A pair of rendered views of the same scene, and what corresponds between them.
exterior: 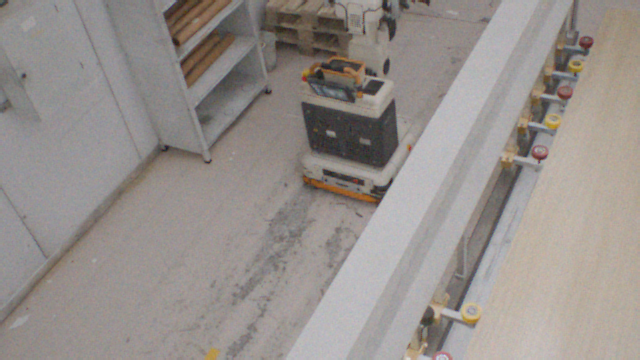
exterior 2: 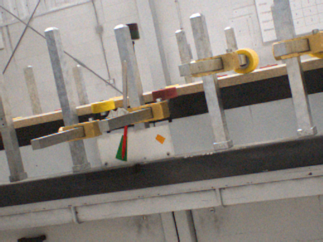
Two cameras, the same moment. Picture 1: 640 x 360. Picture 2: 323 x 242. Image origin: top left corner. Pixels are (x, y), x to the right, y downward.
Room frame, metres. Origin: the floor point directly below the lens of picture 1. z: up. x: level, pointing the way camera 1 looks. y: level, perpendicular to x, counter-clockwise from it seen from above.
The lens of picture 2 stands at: (1.73, 1.77, 0.92)
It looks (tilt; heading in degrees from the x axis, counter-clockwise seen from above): 3 degrees down; 260
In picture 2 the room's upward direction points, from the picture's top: 12 degrees counter-clockwise
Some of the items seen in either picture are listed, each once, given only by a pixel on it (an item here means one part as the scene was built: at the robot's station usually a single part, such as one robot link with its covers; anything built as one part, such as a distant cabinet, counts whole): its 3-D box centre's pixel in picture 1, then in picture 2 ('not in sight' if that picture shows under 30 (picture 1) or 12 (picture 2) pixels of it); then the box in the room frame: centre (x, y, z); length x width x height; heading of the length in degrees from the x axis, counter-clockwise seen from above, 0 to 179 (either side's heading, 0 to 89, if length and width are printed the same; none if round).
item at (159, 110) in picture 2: (415, 354); (146, 113); (1.42, -0.24, 0.85); 0.14 x 0.06 x 0.05; 144
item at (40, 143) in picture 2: (425, 307); (76, 133); (1.63, -0.34, 0.83); 0.43 x 0.03 x 0.04; 54
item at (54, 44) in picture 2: (439, 287); (67, 100); (1.64, -0.40, 0.93); 0.04 x 0.04 x 0.48; 54
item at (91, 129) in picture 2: (438, 307); (79, 131); (1.62, -0.39, 0.83); 0.14 x 0.06 x 0.05; 144
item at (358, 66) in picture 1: (344, 73); not in sight; (3.31, -0.28, 0.87); 0.23 x 0.15 x 0.11; 53
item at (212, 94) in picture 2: not in sight; (212, 94); (1.23, -0.11, 0.86); 0.04 x 0.04 x 0.48; 54
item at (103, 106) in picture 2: (471, 318); (105, 116); (1.52, -0.50, 0.85); 0.08 x 0.08 x 0.11
